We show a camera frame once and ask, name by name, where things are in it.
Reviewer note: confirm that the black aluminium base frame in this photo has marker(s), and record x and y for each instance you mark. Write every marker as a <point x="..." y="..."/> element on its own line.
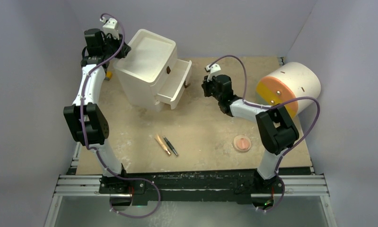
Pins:
<point x="191" y="199"/>

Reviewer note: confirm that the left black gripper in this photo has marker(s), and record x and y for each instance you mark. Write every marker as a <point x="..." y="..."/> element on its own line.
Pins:
<point x="124" y="51"/>

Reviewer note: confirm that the small yellow block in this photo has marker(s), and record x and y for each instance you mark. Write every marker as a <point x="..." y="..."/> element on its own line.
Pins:
<point x="108" y="75"/>

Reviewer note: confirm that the black makeup pen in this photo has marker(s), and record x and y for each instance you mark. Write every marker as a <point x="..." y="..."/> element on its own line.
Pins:
<point x="171" y="147"/>

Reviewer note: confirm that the white drawer cabinet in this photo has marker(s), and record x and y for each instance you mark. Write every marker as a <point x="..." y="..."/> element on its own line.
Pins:
<point x="140" y="68"/>

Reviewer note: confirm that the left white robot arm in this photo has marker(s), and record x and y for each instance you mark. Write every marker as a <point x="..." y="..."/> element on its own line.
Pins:
<point x="85" y="120"/>

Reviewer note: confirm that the white cylinder orange face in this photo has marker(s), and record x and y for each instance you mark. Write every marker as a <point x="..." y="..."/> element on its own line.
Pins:
<point x="290" y="81"/>

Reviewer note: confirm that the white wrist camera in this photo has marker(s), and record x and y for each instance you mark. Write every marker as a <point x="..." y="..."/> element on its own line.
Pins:
<point x="212" y="70"/>
<point x="110" y="27"/>

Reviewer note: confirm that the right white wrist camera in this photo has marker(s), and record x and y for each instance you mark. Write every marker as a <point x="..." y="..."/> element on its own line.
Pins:
<point x="212" y="70"/>

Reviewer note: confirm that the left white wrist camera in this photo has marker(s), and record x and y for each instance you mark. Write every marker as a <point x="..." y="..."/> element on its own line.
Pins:
<point x="110" y="27"/>

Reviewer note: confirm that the round pink compact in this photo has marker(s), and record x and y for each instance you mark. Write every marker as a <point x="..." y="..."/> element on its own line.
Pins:
<point x="242" y="143"/>

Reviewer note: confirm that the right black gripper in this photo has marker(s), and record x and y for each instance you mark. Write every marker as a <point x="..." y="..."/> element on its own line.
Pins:
<point x="206" y="85"/>

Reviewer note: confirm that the white drawer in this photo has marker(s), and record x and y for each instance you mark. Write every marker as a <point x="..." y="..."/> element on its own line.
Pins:
<point x="164" y="73"/>
<point x="175" y="84"/>
<point x="157" y="105"/>

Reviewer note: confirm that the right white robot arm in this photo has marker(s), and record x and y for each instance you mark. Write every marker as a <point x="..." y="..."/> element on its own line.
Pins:
<point x="276" y="128"/>

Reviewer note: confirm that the beige makeup tube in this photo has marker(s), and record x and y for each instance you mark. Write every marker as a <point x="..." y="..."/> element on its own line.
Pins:
<point x="162" y="144"/>

